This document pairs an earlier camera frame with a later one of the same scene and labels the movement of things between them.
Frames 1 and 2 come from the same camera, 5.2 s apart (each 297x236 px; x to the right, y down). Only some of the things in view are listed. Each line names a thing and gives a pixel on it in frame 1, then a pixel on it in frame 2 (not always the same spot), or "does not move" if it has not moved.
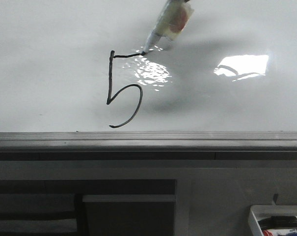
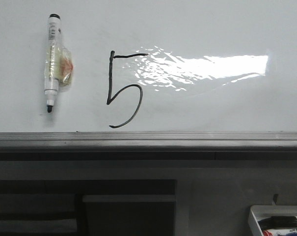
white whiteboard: (77, 66) does not move
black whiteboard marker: (172, 21) → (59, 66)
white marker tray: (258, 212) does not move
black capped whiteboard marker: (275, 222) does not move
